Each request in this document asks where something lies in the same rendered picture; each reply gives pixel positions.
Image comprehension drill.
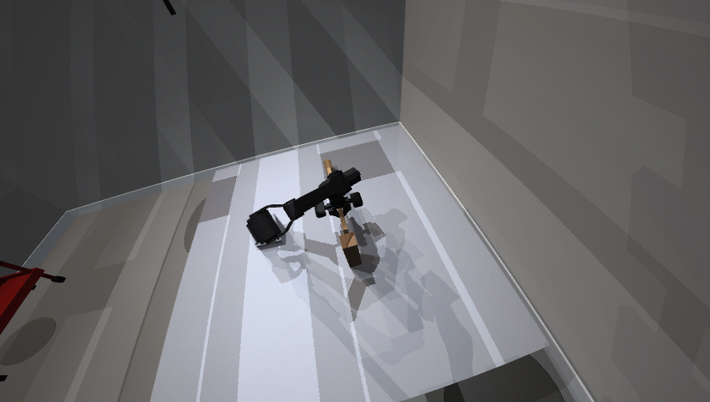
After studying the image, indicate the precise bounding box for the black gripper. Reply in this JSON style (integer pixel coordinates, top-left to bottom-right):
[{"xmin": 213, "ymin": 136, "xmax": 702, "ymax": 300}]
[{"xmin": 314, "ymin": 192, "xmax": 363, "ymax": 218}]

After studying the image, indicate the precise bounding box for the long wooden bed rail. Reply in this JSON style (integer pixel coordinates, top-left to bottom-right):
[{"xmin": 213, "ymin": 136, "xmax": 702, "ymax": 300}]
[{"xmin": 325, "ymin": 159, "xmax": 348, "ymax": 234}]

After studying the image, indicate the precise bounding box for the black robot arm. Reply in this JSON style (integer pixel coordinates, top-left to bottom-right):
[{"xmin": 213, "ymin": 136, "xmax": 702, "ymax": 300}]
[{"xmin": 246, "ymin": 167, "xmax": 361, "ymax": 245}]

